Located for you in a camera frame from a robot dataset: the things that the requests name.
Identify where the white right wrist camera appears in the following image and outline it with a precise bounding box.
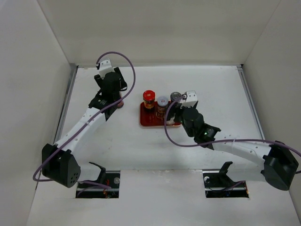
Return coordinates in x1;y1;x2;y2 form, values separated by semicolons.
181;90;198;108

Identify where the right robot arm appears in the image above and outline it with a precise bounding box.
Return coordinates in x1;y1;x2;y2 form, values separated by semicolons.
164;100;301;191

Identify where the red-lid chili sauce jar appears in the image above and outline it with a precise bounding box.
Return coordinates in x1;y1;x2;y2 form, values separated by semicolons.
143;90;156;112

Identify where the black-cap white powder jar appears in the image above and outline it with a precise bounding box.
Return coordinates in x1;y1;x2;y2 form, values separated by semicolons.
166;113;175;126

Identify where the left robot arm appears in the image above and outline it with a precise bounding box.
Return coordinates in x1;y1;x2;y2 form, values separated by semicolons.
42;67;127;188

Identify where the small white-lid spice jar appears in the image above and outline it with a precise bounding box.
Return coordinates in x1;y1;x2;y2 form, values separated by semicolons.
156;96;169;119

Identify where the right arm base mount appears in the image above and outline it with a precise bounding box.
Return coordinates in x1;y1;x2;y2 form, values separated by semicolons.
202;161;249;198

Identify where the red gold-rimmed tray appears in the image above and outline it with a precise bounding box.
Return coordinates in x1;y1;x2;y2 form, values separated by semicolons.
139;101;171;127

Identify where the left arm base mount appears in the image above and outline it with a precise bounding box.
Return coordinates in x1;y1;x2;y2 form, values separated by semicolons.
75;162;121;199

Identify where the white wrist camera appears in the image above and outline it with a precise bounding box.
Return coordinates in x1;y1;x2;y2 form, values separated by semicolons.
98;58;113;79
181;90;198;108

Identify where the clear-top salt grinder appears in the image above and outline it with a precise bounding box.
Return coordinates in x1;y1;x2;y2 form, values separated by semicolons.
170;92;182;103

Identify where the tall dark sauce bottle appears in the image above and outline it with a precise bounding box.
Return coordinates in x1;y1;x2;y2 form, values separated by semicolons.
117;92;124;109

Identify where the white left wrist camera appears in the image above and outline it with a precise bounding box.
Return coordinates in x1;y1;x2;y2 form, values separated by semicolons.
98;58;113;79

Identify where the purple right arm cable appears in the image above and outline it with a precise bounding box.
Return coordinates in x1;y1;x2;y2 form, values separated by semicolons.
163;94;301;189

